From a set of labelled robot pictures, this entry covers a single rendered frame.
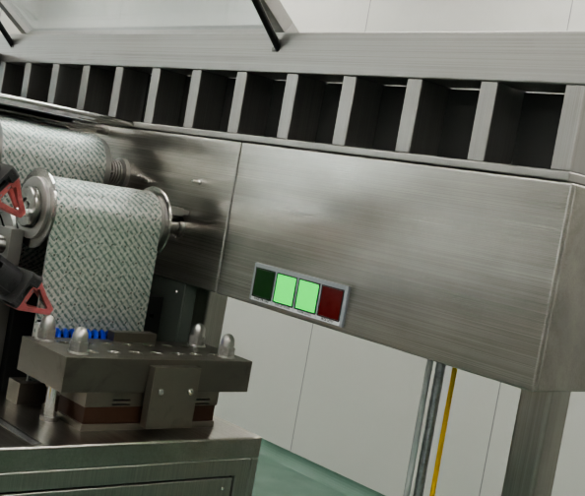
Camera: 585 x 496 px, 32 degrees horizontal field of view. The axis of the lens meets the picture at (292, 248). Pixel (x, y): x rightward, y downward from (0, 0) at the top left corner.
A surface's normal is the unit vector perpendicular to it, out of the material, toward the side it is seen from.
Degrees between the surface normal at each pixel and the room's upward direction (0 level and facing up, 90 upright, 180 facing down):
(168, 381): 90
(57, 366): 90
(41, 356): 90
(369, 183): 90
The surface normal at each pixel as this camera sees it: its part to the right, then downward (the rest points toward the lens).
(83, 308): 0.65, 0.16
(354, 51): -0.73, -0.09
